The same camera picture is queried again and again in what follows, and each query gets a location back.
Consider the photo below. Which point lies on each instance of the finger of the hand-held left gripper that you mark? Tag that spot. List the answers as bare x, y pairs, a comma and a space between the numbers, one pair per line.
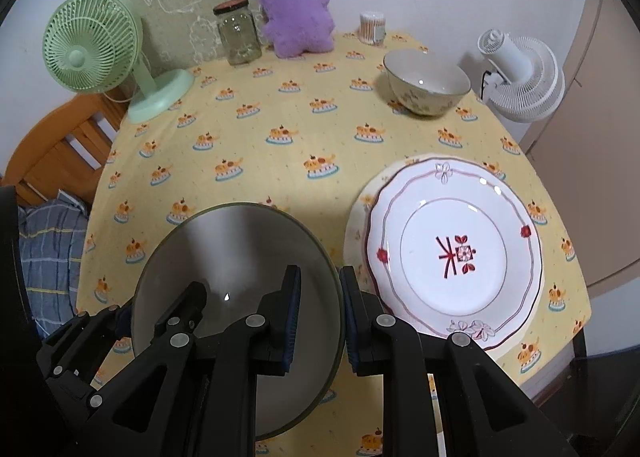
85, 334
185, 304

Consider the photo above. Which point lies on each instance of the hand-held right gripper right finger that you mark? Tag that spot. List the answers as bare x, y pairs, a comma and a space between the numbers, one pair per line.
350, 324

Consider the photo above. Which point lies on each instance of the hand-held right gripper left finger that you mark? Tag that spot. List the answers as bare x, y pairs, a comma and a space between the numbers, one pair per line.
292, 319

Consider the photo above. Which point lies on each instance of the small floral ceramic bowl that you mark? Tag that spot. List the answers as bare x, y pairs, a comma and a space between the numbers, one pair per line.
240, 247

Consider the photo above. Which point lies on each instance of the scalloped orange flower plate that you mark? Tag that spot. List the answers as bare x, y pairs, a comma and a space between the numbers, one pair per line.
356, 232

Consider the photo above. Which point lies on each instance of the red patterned white plate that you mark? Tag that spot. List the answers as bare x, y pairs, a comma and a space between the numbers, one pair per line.
500, 262

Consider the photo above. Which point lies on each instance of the blue plaid cloth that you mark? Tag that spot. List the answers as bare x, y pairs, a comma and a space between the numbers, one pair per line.
50, 262

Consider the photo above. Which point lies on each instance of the orange wooden chair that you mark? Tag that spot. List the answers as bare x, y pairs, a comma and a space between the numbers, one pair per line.
50, 157

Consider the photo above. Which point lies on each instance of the large floral ceramic bowl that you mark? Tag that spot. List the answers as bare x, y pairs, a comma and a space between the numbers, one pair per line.
425, 102

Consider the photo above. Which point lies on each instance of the empty glass jar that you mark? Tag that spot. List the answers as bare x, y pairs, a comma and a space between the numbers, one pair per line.
240, 37

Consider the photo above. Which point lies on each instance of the green desk fan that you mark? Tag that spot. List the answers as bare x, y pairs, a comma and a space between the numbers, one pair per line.
82, 44

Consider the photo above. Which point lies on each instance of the cotton swab container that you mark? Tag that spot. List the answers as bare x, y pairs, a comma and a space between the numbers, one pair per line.
372, 29

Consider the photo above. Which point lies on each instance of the white desk fan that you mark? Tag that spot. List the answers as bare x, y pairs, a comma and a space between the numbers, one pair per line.
525, 77

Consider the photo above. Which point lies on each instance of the purple plush toy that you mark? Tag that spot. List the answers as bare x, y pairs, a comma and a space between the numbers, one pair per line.
297, 12

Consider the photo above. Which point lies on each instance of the black table frame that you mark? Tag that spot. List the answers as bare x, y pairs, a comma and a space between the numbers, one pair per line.
580, 342

